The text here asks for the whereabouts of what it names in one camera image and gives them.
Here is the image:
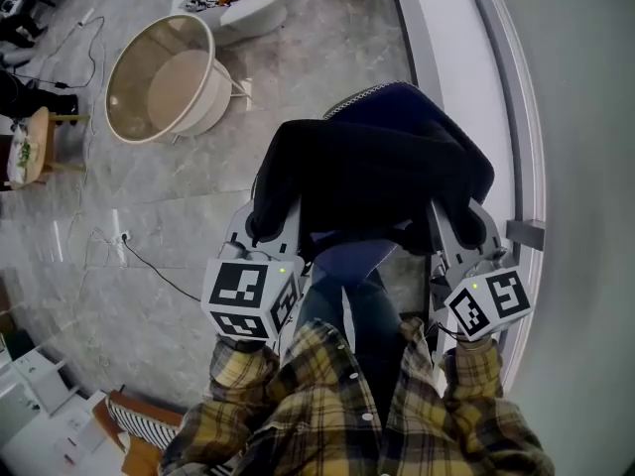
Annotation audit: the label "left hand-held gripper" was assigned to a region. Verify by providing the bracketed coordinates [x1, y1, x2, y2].
[199, 195, 306, 343]

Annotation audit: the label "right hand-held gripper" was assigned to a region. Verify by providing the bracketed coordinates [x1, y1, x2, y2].
[427, 198, 536, 343]

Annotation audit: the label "black garment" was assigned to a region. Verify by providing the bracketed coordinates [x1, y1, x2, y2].
[250, 119, 496, 267]

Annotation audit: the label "blue upholstered chair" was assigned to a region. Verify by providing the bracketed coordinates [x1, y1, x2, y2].
[310, 80, 441, 291]

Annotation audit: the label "person's right forearm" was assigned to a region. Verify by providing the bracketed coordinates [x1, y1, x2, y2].
[439, 337, 556, 476]

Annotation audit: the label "person's left forearm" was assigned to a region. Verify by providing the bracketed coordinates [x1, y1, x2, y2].
[161, 339, 282, 476]

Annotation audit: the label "white round seat with clothes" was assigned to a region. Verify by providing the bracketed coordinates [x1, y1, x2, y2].
[171, 0, 318, 47]

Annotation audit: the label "person's legs in blue jeans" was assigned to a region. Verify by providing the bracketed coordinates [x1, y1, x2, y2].
[295, 265, 406, 430]

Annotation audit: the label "black wristband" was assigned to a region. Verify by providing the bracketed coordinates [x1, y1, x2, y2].
[218, 337, 268, 355]

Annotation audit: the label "round glass coffee table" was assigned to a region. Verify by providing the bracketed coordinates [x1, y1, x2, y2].
[103, 13, 252, 146]

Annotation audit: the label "person's yellow plaid shirt torso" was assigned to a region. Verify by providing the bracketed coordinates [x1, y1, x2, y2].
[237, 317, 447, 476]

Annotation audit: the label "round wooden side table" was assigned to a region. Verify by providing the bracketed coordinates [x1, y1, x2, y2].
[7, 105, 90, 190]

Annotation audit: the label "white cloth on wooden table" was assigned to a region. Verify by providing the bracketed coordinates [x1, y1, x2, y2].
[7, 124, 39, 185]

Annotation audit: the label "white shelf unit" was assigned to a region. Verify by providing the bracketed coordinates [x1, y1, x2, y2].
[9, 347, 80, 416]

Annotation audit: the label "white low table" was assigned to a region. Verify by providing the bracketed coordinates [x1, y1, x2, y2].
[0, 389, 125, 476]

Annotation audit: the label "grey metal door bracket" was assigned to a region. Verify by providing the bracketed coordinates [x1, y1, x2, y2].
[505, 218, 547, 252]

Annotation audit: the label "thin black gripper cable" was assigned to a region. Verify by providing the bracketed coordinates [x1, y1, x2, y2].
[435, 320, 468, 342]

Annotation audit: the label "long black power cable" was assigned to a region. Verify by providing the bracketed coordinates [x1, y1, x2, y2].
[121, 239, 202, 302]

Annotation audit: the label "grey metal door frame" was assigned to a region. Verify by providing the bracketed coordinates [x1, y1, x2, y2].
[460, 0, 547, 406]

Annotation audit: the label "thin black floor cable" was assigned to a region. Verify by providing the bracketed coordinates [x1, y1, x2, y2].
[9, 15, 108, 91]

